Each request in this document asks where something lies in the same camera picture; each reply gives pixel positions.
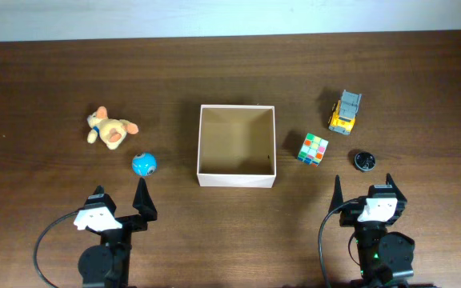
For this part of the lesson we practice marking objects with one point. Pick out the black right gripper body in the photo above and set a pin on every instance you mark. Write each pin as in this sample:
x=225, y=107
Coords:
x=350, y=213

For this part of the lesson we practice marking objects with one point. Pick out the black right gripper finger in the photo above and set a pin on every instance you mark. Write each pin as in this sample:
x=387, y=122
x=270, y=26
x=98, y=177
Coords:
x=390, y=181
x=337, y=197

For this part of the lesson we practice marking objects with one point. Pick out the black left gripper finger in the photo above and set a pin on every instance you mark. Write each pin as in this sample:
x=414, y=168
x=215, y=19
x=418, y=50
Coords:
x=143, y=202
x=99, y=190

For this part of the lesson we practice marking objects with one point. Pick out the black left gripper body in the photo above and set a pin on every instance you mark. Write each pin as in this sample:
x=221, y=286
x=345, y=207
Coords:
x=122, y=237

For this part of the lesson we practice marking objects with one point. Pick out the multicoloured puzzle cube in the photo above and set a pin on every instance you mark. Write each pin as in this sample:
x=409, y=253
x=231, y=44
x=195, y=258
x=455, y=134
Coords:
x=312, y=150

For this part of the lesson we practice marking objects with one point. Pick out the yellow grey toy truck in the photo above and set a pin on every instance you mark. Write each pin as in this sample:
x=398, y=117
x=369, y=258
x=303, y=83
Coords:
x=344, y=113

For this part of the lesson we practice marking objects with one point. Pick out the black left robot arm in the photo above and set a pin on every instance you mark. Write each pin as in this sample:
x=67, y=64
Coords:
x=107, y=264

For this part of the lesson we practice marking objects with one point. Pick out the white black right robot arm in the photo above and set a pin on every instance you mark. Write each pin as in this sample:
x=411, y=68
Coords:
x=385, y=258

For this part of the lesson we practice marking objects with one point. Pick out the black round cap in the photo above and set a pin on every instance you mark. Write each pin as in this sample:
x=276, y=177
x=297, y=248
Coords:
x=364, y=161

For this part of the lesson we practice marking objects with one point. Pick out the blue toy ball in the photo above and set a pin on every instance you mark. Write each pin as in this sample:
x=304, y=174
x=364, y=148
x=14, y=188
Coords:
x=144, y=164

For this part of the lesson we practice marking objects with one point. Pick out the yellow plush toy animal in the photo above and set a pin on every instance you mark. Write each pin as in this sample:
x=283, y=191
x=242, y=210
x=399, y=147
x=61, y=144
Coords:
x=111, y=131

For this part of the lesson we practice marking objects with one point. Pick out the white cardboard box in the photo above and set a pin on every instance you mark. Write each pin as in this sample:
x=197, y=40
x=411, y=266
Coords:
x=236, y=146

